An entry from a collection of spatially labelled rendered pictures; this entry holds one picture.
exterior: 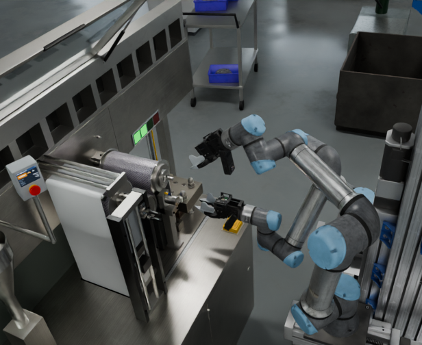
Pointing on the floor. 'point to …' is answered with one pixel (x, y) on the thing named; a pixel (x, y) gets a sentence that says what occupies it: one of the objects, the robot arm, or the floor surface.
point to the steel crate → (383, 82)
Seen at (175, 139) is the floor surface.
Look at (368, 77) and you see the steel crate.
